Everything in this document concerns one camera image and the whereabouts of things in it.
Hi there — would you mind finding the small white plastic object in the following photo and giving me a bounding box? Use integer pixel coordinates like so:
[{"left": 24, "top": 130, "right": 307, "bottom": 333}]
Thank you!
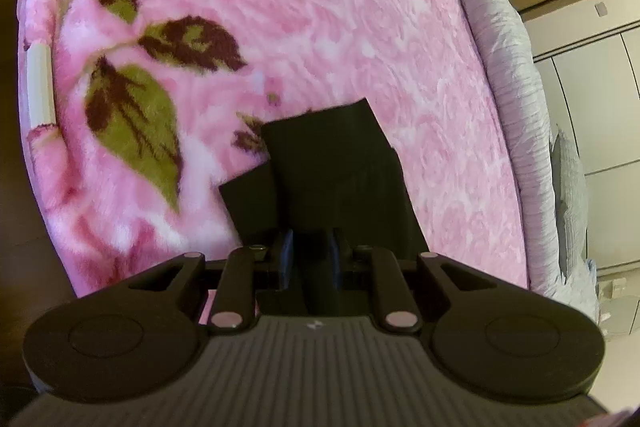
[{"left": 599, "top": 279, "right": 632, "bottom": 304}]

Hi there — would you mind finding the pale grey crinkled quilt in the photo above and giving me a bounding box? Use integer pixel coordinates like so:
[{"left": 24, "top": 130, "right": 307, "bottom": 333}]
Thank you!
[{"left": 427, "top": 0, "right": 601, "bottom": 323}]

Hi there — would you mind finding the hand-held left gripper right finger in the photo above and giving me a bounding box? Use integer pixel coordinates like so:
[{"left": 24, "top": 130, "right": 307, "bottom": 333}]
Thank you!
[{"left": 330, "top": 229, "right": 496, "bottom": 334}]

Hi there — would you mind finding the pink floral blanket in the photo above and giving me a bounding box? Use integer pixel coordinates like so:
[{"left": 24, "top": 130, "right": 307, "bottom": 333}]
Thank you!
[{"left": 17, "top": 0, "right": 531, "bottom": 325}]

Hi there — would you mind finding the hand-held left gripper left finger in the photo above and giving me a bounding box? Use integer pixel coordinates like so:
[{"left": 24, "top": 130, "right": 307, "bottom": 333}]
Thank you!
[{"left": 127, "top": 229, "right": 296, "bottom": 335}]

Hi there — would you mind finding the black garment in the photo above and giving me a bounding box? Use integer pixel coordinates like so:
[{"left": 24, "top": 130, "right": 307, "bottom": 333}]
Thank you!
[{"left": 217, "top": 97, "right": 431, "bottom": 313}]

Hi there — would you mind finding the round silver base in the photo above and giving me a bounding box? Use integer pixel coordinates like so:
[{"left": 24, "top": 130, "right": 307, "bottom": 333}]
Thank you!
[{"left": 602, "top": 299, "right": 640, "bottom": 337}]

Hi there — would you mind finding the white wardrobe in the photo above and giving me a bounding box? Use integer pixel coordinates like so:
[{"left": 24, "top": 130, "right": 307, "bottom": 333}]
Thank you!
[{"left": 517, "top": 19, "right": 640, "bottom": 278}]

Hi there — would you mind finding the white tube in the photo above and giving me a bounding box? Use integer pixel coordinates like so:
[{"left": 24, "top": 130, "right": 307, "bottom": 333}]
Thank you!
[{"left": 26, "top": 47, "right": 57, "bottom": 126}]

